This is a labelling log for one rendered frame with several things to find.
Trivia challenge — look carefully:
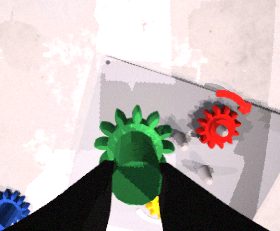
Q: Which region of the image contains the red curved arrow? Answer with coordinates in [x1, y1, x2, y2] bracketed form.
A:
[216, 90, 252, 115]

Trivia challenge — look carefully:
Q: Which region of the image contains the yellow gear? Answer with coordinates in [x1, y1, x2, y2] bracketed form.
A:
[145, 197, 160, 219]

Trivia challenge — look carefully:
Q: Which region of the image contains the green gear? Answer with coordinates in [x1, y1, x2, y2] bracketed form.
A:
[95, 104, 175, 205]

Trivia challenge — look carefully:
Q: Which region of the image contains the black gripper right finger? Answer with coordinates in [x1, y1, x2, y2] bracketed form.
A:
[157, 163, 271, 231]

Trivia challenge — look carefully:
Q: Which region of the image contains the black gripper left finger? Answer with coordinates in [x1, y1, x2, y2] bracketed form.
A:
[0, 160, 115, 231]

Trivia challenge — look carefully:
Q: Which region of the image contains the blue gear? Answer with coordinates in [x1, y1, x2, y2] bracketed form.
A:
[0, 188, 31, 230]

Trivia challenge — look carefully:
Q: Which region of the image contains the red gear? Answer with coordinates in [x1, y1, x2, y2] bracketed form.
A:
[196, 104, 241, 150]

